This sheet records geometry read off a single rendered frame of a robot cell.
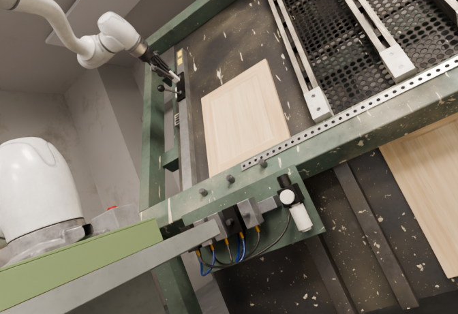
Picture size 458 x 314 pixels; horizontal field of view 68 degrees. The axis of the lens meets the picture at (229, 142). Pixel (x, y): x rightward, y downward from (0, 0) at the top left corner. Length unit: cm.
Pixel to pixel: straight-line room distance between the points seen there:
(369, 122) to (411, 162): 29
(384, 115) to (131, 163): 390
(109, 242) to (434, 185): 107
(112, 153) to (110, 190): 53
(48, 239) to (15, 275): 15
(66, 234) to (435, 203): 115
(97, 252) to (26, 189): 20
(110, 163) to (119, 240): 430
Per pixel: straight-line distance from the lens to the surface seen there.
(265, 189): 119
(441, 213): 139
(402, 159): 136
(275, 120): 133
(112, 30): 151
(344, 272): 148
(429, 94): 114
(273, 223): 120
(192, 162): 149
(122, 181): 487
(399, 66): 120
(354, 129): 114
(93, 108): 526
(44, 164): 82
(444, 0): 135
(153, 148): 174
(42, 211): 79
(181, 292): 150
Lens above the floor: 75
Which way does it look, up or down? 11 degrees up
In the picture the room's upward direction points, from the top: 24 degrees counter-clockwise
